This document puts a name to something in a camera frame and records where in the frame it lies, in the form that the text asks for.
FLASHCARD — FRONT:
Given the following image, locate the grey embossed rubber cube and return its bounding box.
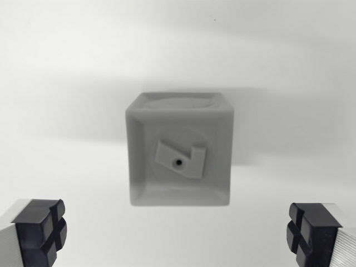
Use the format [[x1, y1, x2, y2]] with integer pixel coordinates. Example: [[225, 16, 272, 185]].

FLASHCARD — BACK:
[[125, 91, 235, 208]]

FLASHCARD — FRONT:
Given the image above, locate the black-tipped silver gripper right finger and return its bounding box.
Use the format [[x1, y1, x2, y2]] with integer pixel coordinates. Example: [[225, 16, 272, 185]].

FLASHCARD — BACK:
[[285, 202, 356, 267]]

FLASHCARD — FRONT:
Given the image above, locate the black-tipped silver gripper left finger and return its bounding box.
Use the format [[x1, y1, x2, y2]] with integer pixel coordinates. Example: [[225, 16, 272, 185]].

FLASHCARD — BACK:
[[0, 198, 68, 267]]

